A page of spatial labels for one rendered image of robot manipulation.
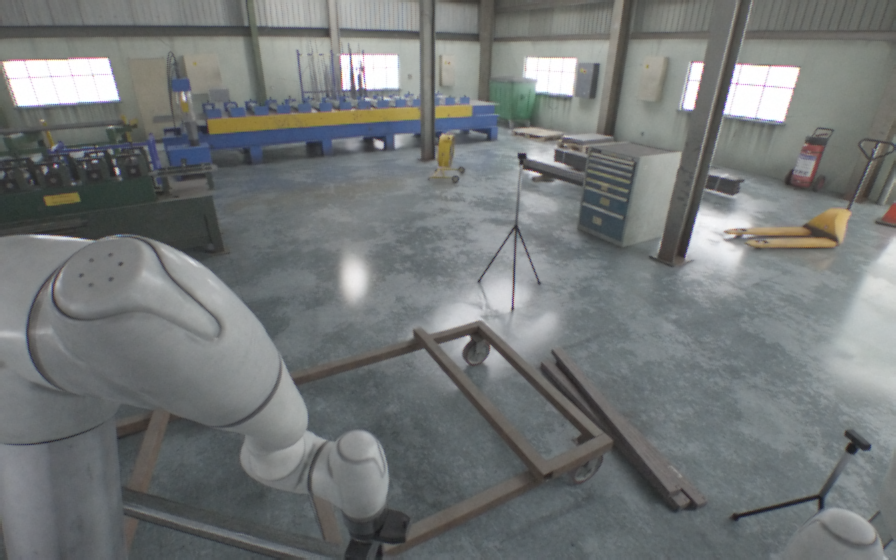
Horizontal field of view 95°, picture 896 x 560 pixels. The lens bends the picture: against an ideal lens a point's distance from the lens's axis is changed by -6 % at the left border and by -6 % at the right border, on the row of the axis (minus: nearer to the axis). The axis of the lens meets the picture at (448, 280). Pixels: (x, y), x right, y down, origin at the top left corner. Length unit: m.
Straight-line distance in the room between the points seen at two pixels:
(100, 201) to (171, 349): 4.80
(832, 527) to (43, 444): 1.01
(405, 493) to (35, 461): 1.96
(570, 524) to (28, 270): 2.19
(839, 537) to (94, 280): 0.97
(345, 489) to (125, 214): 4.50
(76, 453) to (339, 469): 0.42
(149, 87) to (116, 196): 8.21
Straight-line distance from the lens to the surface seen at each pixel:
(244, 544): 1.25
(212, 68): 13.50
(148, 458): 2.36
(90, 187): 5.12
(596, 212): 5.47
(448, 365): 2.48
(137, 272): 0.35
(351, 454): 0.82
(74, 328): 0.37
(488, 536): 2.24
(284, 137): 9.65
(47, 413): 0.51
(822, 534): 0.94
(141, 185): 5.07
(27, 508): 0.58
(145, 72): 13.13
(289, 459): 0.87
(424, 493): 2.36
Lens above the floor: 1.90
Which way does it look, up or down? 27 degrees down
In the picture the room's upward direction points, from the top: 1 degrees clockwise
